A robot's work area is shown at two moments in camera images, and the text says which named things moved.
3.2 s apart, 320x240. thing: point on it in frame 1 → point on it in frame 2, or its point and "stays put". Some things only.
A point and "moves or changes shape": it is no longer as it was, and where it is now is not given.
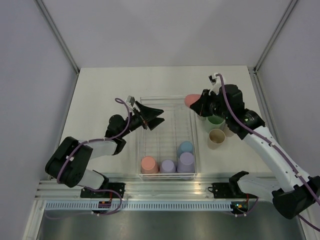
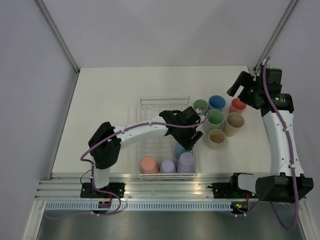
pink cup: [191, 98] moves or changes shape
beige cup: [216, 138] stays put
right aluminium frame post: [275, 35] stays put
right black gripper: [200, 106] → [245, 78]
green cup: [215, 122] stays put
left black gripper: [149, 114] → [188, 142]
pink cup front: [149, 165] stays put
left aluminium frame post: [57, 34] stays put
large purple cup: [186, 163] stays put
